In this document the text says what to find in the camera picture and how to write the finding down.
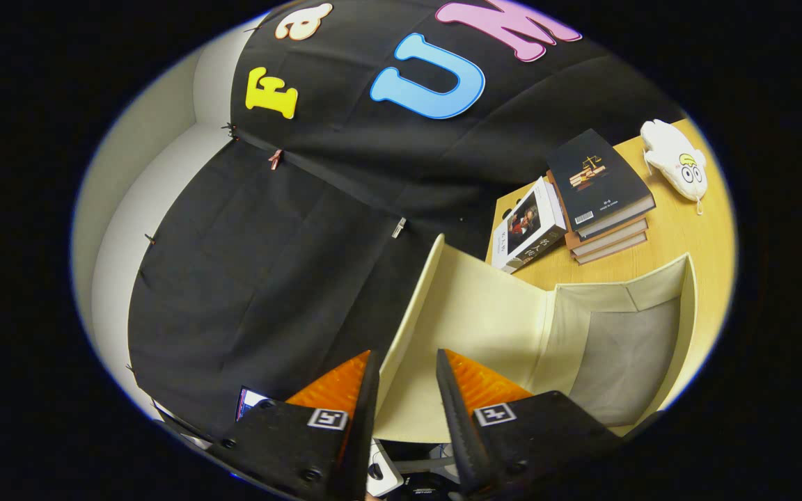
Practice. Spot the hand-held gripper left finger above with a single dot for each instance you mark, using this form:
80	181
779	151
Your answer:
366	417

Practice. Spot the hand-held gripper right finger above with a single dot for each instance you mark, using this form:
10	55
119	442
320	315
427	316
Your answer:
453	417

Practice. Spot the foldable fabric storage box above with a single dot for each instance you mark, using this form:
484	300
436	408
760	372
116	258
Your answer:
484	313

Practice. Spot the white plastic object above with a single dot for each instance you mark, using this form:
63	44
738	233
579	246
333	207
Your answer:
383	470

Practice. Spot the silver clip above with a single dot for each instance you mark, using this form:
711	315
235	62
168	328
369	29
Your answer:
399	227

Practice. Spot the white book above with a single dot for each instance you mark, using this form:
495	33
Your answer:
523	223

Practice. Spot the brown book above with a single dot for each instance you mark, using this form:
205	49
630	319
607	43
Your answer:
611	249
610	234

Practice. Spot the copper clip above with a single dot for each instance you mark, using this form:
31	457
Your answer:
275	160

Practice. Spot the black book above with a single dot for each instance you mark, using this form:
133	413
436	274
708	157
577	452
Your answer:
596	174

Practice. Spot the white plush toy with eyes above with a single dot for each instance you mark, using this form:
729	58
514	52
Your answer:
669	156

